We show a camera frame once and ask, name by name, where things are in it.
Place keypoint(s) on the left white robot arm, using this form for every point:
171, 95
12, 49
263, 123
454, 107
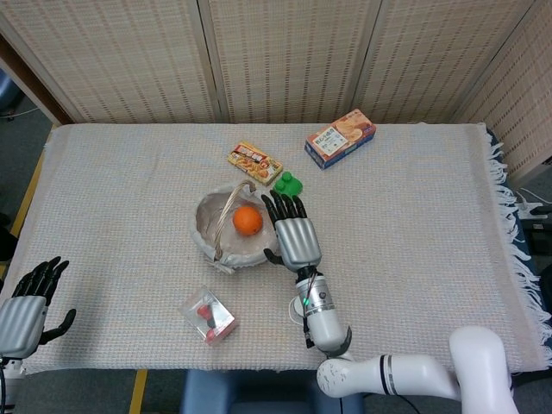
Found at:
10, 366

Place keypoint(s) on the clear box with red caps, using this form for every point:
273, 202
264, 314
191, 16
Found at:
211, 317

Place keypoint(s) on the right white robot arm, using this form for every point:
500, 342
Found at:
328, 321

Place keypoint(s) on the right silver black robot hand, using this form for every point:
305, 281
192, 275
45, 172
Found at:
297, 241

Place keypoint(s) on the grey wicker basket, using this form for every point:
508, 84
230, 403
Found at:
209, 220

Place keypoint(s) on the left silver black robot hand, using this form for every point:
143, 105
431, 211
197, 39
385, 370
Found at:
21, 323

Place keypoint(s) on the beige woven tablecloth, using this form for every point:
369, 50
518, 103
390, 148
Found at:
409, 259

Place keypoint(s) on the orange fruit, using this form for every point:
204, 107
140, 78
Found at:
248, 221

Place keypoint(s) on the woven folding screen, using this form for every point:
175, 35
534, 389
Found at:
280, 56

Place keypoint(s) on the blue office chair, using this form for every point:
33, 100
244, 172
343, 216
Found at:
8, 90

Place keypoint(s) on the yellow curry box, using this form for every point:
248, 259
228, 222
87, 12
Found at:
254, 163

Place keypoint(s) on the blue padded seat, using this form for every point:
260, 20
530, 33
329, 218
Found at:
259, 392

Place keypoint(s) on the white power strip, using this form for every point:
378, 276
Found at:
530, 207

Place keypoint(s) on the blue cookie box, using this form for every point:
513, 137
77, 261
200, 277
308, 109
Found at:
338, 140

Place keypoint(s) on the green plastic toy block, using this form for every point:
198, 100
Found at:
288, 184

